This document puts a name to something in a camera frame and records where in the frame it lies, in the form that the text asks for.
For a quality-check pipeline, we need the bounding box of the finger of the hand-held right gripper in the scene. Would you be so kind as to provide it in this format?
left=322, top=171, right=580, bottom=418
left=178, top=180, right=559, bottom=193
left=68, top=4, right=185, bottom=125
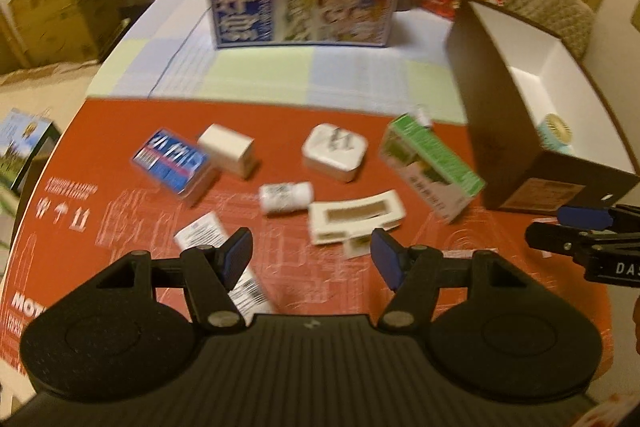
left=525, top=221, right=601, bottom=266
left=557, top=203, right=640, bottom=234

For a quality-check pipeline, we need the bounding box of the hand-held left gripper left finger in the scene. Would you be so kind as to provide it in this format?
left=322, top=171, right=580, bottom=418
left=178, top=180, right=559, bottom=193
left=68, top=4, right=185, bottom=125
left=95, top=228, right=253, bottom=332

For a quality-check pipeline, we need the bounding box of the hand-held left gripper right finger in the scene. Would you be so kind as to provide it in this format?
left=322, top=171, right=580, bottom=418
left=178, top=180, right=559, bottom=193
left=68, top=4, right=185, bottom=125
left=370, top=228, right=531, bottom=332

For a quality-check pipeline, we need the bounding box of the white spray bottle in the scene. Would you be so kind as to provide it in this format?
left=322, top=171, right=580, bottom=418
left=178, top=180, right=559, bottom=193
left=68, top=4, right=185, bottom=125
left=173, top=211, right=275, bottom=323

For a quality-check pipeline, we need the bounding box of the small white bottle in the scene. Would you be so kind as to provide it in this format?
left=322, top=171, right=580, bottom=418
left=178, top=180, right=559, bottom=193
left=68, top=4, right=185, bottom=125
left=259, top=181, right=315, bottom=218

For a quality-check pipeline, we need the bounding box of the white cardboard insert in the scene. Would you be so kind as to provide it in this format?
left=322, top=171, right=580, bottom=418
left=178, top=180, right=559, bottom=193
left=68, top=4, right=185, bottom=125
left=307, top=189, right=406, bottom=259

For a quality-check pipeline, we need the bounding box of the green carton box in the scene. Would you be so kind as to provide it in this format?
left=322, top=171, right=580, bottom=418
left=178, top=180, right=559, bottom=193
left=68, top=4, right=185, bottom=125
left=378, top=113, right=486, bottom=223

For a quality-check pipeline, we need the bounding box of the blue toothpick box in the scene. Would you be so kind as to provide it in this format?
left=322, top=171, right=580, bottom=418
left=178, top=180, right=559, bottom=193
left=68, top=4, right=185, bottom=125
left=131, top=128, right=217, bottom=202

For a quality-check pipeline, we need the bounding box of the brown storage box white inside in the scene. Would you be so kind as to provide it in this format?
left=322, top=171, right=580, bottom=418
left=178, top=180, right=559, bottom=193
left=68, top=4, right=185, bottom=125
left=445, top=0, right=640, bottom=214

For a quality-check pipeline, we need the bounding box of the mint handheld fan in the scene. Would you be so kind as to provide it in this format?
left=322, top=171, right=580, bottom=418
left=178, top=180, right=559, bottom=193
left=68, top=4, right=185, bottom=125
left=539, top=113, right=573, bottom=152

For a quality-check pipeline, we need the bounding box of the small white box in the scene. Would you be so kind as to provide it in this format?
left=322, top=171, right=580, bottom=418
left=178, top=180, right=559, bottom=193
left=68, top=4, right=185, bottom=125
left=197, top=123, right=261, bottom=179

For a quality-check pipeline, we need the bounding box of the red printed cardboard sheet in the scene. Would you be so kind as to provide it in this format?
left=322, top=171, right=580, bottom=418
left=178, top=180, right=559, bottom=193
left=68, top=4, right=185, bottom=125
left=0, top=97, right=615, bottom=408

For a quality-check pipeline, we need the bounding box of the white power adapter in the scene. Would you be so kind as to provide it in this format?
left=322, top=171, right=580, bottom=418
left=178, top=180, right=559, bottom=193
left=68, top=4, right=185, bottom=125
left=301, top=123, right=368, bottom=182

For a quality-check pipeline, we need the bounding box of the checked tablecloth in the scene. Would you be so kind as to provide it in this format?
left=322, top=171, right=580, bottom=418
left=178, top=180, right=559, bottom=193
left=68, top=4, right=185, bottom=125
left=85, top=0, right=631, bottom=178

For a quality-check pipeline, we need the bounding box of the quilted chair cushion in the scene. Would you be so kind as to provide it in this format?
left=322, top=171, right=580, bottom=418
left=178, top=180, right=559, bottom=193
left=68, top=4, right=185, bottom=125
left=487, top=0, right=596, bottom=60

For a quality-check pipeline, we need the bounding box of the small picture box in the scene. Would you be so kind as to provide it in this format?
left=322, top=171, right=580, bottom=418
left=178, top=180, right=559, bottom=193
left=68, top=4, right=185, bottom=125
left=0, top=108, right=61, bottom=194

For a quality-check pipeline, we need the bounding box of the cardboard box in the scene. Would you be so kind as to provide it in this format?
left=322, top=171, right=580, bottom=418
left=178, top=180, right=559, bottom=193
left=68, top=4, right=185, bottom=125
left=0, top=0, right=123, bottom=70

